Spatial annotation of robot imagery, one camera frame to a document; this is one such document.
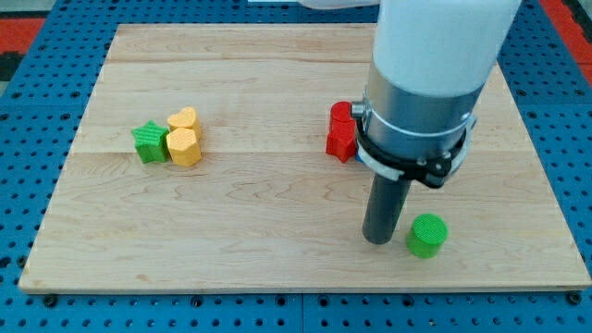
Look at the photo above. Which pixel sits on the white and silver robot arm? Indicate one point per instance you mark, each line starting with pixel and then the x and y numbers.
pixel 430 61

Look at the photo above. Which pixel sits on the red star block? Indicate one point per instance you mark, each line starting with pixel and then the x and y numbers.
pixel 340 140

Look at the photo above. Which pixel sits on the green star block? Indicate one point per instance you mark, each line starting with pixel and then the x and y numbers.
pixel 150 142

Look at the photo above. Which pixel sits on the light wooden board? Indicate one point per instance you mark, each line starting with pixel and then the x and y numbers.
pixel 266 210

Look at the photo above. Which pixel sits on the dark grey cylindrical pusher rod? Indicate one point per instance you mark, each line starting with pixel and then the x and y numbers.
pixel 386 200

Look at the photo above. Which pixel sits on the yellow hexagon block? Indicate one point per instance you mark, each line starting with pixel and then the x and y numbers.
pixel 183 147

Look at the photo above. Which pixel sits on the yellow heart block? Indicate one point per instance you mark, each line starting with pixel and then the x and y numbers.
pixel 186 118

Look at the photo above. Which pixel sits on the green cylinder block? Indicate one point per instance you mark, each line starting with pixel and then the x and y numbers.
pixel 427 235

